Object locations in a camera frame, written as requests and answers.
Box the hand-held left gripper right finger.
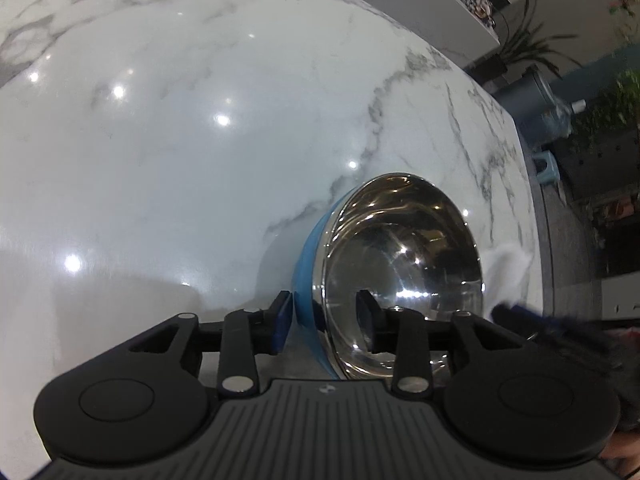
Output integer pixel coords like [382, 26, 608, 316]
[355, 289, 532, 394]

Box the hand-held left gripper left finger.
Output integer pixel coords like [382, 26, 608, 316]
[127, 290, 294, 394]

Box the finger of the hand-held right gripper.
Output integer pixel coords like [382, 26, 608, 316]
[491, 301, 619, 368]

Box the white cloth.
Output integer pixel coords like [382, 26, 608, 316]
[482, 245, 532, 319]

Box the steel bowl with blue outside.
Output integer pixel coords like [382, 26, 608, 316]
[292, 172, 485, 382]

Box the dark planter box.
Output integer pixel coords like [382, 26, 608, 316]
[560, 130, 640, 281]

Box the green stool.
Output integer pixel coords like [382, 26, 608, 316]
[531, 150, 564, 189]

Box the blue water jug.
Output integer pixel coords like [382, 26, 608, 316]
[540, 100, 587, 144]

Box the grey trash bin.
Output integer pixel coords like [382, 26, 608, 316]
[492, 67, 557, 149]

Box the potted plant in black pot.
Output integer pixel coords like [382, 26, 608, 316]
[470, 0, 582, 87]

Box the black and white plush toy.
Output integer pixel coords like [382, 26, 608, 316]
[462, 0, 497, 30]

